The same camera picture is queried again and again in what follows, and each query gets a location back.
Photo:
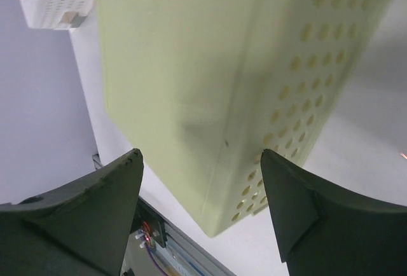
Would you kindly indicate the aluminium mounting rail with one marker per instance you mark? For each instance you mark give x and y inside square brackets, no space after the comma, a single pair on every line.
[181,256]

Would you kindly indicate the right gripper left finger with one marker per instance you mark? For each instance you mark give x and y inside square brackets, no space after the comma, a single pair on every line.
[80,228]

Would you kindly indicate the green perforated basket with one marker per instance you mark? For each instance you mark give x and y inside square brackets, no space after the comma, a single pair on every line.
[202,87]

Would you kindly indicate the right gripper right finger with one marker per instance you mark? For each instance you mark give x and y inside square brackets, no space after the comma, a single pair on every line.
[322,228]

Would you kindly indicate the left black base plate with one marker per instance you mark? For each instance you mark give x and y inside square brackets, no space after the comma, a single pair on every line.
[148,225]

